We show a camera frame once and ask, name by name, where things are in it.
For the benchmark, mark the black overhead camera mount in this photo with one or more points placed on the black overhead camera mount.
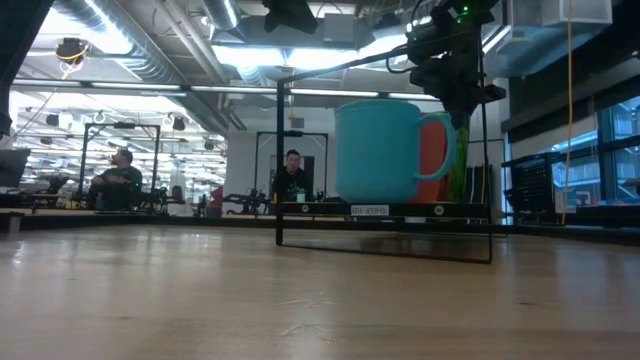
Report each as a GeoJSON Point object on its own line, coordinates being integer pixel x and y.
{"type": "Point", "coordinates": [290, 15]}

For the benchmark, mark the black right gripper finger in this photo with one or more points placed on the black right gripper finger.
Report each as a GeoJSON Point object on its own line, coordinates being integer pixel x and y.
{"type": "Point", "coordinates": [459, 120]}

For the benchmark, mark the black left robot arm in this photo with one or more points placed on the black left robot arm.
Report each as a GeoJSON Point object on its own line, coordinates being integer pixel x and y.
{"type": "Point", "coordinates": [17, 50]}

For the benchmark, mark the black table edge rail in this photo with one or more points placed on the black table edge rail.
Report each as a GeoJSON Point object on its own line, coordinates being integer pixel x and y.
{"type": "Point", "coordinates": [150, 220]}

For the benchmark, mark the black background rig frame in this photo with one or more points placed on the black background rig frame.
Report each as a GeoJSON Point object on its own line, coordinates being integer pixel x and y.
{"type": "Point", "coordinates": [84, 160]}
{"type": "Point", "coordinates": [325, 160]}

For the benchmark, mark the black perforated cart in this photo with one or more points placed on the black perforated cart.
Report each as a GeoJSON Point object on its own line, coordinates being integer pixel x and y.
{"type": "Point", "coordinates": [530, 185]}

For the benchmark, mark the seated person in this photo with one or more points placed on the seated person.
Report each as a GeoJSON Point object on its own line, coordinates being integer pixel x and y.
{"type": "Point", "coordinates": [291, 182]}
{"type": "Point", "coordinates": [117, 185]}

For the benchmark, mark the orange plastic cup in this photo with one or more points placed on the orange plastic cup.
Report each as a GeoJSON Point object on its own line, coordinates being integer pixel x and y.
{"type": "Point", "coordinates": [432, 150]}

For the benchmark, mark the dark monitor screen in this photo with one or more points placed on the dark monitor screen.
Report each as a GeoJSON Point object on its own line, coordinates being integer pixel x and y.
{"type": "Point", "coordinates": [12, 167]}

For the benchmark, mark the white shelf label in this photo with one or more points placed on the white shelf label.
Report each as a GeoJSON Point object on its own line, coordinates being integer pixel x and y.
{"type": "Point", "coordinates": [370, 210]}

